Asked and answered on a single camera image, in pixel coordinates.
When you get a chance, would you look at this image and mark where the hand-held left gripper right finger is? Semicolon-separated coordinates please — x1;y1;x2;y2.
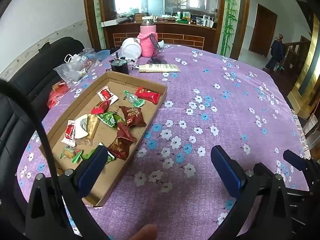
207;145;294;240

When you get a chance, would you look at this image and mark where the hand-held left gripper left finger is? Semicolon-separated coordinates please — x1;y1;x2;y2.
25;145;110;240

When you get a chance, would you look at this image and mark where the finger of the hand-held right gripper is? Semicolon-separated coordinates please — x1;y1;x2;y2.
283;149;317;190

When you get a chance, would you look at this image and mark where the green foil candy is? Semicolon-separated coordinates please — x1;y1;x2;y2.
124;90;146;107
82;151;116;165

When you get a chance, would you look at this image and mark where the green orange candy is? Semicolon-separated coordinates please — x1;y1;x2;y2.
59;145;84;163

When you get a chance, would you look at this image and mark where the maroon snack packet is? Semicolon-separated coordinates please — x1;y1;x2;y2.
107;122;138;161
119;106;147;128

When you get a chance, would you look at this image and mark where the yellow snack packet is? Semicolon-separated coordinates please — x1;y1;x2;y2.
86;114;101;140

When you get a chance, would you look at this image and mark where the plain white snack packet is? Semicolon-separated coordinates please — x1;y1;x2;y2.
74;114;88;139

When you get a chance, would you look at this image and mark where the red white narrow packet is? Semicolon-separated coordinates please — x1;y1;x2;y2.
64;120;77;147

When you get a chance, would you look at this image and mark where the green pea snack packet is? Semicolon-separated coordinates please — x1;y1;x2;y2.
97;112;127;130

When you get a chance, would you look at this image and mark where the red crinkled snack packet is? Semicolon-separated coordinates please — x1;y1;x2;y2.
91;99;112;115

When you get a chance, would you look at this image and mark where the white packet red label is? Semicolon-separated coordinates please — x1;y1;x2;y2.
96;86;119;103

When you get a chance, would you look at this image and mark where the cardboard tray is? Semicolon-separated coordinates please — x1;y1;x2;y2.
39;70;168;207

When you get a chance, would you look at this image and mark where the red packet gold logo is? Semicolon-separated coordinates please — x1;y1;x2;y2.
134;86;161;104

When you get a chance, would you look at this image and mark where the person's left hand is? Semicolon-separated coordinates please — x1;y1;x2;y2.
130;224;158;240

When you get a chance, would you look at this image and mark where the striped beige cloth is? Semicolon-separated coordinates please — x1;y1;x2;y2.
291;109;313;160

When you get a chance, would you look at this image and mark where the purple floral tablecloth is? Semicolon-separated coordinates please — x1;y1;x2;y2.
16;44;312;240

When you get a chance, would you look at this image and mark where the golden framed panel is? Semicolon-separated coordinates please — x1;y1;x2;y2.
286;12;320;120

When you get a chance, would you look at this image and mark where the red plastic bag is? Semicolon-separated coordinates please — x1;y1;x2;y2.
47;91;63;109

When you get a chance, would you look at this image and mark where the black leather sofa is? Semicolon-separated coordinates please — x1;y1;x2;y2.
0;36;85;230

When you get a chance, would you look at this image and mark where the clear plastic bag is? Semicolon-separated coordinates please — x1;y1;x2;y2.
53;62;88;85

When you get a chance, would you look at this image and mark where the wooden stair railing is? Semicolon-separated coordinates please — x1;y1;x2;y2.
282;35;313;75

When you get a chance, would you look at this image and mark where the black round device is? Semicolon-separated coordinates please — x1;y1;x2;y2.
110;52;130;75

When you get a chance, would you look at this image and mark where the white face mask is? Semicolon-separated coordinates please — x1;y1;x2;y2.
64;53;80;64

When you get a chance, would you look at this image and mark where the crumpled bluish plastic bag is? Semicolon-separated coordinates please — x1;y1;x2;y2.
75;48;110;67

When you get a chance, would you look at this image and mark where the cream tube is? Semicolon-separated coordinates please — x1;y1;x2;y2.
138;64;180;73

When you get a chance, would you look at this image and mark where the phone stand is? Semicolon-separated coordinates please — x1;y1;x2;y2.
147;34;168;65

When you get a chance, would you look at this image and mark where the white plastic tub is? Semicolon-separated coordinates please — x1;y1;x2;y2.
121;37;142;59

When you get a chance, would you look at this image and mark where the brown wooden door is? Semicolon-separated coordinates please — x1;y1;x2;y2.
249;4;278;57

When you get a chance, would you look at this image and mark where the pink knitted bottle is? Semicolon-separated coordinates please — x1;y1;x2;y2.
137;16;158;57

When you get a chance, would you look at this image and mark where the wooden partition cabinet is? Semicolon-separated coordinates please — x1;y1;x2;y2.
82;0;250;60

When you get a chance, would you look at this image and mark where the group of small bottles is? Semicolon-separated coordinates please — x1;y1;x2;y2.
196;15;217;29

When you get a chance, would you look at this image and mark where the green box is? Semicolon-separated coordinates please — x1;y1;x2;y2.
176;12;192;24

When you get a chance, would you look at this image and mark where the black cable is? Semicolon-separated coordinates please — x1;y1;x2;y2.
0;79;108;240

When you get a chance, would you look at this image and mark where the bamboo wall decal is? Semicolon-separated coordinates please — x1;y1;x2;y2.
92;0;104;48
220;0;238;55

